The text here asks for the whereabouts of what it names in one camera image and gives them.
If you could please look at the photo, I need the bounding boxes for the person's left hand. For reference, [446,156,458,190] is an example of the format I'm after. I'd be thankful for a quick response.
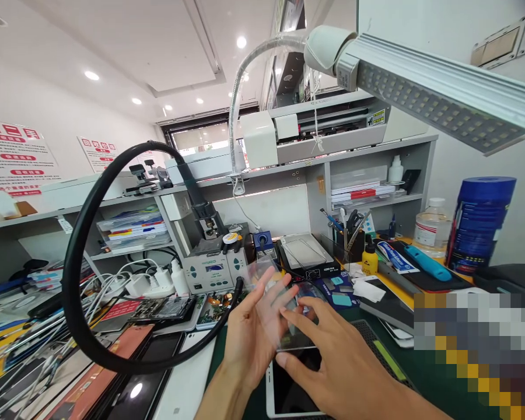
[220,265,300,382]

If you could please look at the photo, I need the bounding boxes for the person's right hand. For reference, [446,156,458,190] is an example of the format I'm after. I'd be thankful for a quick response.
[274,296,404,417]

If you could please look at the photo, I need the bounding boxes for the person's right index finger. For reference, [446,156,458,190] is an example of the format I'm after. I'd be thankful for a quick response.
[279,307,330,347]

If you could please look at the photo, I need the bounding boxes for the person's left fingers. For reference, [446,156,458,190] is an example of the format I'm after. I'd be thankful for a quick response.
[250,265,300,338]

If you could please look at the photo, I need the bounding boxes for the person's right middle finger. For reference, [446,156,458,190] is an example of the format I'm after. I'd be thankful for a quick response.
[296,296,335,321]

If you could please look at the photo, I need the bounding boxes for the person's right thumb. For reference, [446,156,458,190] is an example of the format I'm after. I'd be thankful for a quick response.
[274,351,317,382]

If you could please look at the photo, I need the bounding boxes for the clear glass screen protector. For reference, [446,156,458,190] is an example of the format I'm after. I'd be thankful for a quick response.
[244,258,323,353]

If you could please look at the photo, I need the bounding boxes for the white tablet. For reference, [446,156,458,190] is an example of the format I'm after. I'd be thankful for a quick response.
[265,345,333,419]

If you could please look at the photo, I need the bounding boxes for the black screen heating plate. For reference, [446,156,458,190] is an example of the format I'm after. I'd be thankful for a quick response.
[276,234,338,284]

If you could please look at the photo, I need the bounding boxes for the white wipe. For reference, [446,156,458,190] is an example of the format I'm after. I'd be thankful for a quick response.
[352,275,386,303]

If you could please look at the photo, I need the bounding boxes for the small blue front box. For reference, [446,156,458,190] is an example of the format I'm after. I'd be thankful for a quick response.
[253,232,275,264]

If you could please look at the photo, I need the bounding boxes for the tray of green circuit boards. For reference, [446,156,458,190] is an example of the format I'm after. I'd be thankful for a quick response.
[195,289,238,331]

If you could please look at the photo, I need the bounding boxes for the grey hot air rework station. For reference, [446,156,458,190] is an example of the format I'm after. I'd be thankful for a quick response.
[181,220,253,295]

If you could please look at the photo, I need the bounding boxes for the black tool holder with tools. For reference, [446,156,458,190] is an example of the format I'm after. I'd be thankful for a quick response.
[320,208,373,264]

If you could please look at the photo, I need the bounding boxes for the yellow bottle black cap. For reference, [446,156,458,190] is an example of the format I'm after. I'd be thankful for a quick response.
[360,234,380,278]

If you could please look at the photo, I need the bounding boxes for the black gridded mat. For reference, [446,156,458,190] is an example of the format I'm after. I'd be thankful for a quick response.
[348,318,419,394]

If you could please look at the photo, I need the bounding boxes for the grey flat device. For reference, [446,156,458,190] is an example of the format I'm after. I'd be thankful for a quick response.
[359,274,421,334]

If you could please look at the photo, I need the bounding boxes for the white blue printed packet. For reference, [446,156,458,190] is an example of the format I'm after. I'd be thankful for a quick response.
[377,240,421,275]

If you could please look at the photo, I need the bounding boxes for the white squeeze bottle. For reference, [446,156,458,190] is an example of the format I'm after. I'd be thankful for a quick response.
[170,260,190,297]

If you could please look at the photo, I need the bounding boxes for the grey desk shelf unit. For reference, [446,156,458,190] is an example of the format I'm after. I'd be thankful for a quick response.
[0,133,439,268]

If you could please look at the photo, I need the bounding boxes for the opened phone with circuit board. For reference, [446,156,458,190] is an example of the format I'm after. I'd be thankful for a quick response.
[128,295,198,334]

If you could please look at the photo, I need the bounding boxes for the stack of film packets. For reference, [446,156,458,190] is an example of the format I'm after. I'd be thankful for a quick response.
[330,166,397,207]

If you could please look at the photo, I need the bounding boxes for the white power strip with chargers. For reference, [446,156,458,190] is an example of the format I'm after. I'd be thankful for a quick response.
[123,258,179,299]

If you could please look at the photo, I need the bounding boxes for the black pad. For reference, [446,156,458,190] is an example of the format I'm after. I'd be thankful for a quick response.
[393,240,474,293]

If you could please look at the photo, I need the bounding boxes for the dark green work mat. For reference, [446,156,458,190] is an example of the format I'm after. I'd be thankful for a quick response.
[205,302,508,420]

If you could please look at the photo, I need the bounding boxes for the clear liquid bottle white cap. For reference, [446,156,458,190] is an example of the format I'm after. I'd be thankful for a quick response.
[414,197,452,259]

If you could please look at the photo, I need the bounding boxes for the white printer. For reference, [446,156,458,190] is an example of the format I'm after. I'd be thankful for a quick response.
[164,146,247,183]

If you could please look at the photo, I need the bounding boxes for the white film cutting machine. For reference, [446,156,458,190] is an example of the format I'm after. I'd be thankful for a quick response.
[239,89,393,170]

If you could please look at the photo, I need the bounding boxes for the small white bottle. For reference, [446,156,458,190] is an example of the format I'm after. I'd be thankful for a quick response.
[387,155,406,185]

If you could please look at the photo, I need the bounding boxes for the tray of coloured packets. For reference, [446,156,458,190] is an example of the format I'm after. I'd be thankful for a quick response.
[97,204,172,253]

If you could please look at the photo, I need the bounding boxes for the black clamp fixture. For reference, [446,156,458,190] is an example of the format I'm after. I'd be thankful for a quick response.
[122,159,174,197]

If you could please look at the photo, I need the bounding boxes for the blue cylindrical canister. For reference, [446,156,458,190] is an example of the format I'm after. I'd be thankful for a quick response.
[446,176,517,277]

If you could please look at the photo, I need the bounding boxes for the black case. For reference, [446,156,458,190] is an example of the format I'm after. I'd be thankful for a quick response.
[472,264,525,295]

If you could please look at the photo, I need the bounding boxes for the small red white poster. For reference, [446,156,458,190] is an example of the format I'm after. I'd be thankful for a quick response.
[76,135,117,174]

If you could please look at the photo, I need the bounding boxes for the pile of phones and screens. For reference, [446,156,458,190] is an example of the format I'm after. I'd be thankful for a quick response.
[0,260,187,420]

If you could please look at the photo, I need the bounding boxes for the gooseneck LED desk lamp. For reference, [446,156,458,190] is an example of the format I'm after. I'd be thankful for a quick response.
[227,24,525,198]

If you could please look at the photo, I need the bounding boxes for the large red white poster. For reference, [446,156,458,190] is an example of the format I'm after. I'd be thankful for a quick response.
[0,118,65,194]

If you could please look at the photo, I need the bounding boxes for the blue handled tool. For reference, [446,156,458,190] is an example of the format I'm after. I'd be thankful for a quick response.
[403,244,453,282]

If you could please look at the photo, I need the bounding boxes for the black hot air gun hose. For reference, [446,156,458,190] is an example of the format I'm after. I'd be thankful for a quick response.
[62,139,246,373]

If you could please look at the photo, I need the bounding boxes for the wall socket panel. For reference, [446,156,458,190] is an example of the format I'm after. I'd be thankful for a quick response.
[471,8,525,69]

